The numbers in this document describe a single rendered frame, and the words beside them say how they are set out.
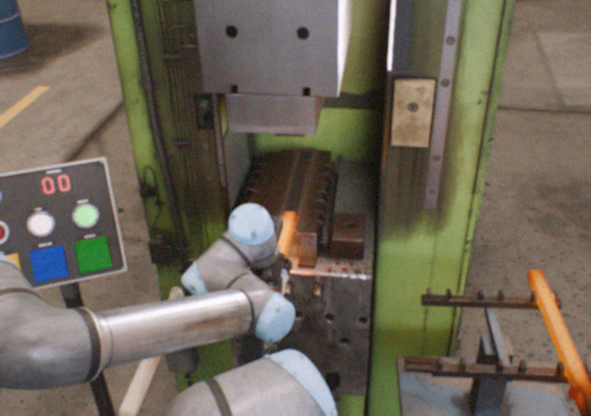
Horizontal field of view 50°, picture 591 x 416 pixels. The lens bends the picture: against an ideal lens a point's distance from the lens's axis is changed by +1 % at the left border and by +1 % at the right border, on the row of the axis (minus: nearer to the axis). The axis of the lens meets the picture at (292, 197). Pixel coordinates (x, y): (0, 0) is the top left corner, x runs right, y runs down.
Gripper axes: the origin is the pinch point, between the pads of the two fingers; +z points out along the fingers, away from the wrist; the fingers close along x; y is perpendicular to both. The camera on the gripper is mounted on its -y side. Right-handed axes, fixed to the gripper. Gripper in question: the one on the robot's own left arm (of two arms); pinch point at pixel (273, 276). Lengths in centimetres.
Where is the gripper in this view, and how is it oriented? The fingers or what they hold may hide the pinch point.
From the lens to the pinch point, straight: 143.9
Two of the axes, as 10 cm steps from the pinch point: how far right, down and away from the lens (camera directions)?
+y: -1.1, 8.9, -4.4
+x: 9.9, 0.5, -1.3
